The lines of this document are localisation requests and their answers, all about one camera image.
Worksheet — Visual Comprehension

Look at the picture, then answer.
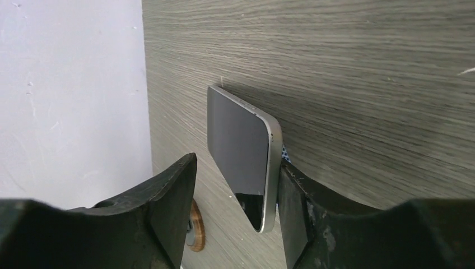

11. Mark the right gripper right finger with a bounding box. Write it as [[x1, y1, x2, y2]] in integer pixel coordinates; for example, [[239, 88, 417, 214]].
[[278, 161, 474, 268]]

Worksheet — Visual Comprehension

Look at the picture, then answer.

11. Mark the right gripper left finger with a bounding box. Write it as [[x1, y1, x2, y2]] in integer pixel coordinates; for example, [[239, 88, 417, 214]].
[[1, 153, 197, 268]]

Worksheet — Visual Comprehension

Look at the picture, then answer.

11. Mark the silver phone black screen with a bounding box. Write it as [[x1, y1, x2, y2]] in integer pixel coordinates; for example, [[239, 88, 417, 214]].
[[207, 86, 283, 233]]

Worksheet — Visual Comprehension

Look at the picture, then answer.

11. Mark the round wooden phone stand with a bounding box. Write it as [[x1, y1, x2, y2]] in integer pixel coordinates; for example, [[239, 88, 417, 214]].
[[185, 199, 206, 252]]

